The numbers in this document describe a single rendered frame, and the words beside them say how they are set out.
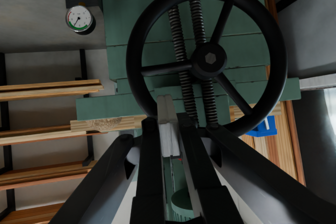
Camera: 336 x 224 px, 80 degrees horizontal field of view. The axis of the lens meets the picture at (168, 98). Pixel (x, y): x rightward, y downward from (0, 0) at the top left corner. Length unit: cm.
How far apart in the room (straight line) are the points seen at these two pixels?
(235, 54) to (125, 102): 32
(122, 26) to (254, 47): 36
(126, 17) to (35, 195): 303
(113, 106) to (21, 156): 283
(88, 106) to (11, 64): 286
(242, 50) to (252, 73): 7
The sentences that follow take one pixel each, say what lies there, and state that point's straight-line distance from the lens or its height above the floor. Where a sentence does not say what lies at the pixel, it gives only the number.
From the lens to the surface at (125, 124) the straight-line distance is 70.
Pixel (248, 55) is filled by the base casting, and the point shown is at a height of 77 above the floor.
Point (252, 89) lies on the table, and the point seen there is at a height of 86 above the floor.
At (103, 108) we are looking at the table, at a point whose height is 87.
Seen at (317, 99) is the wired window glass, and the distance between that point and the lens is 215.
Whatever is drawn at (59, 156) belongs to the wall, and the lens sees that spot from 317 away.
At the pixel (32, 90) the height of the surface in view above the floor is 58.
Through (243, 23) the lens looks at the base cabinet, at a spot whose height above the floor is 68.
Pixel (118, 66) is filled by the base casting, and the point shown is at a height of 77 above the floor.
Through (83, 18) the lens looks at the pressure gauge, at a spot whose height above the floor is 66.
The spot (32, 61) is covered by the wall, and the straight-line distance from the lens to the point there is 329.
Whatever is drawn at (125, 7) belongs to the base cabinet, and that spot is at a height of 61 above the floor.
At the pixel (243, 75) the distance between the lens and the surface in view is 58.
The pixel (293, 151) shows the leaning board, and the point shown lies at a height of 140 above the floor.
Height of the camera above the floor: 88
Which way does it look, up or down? 2 degrees down
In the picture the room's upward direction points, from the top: 174 degrees clockwise
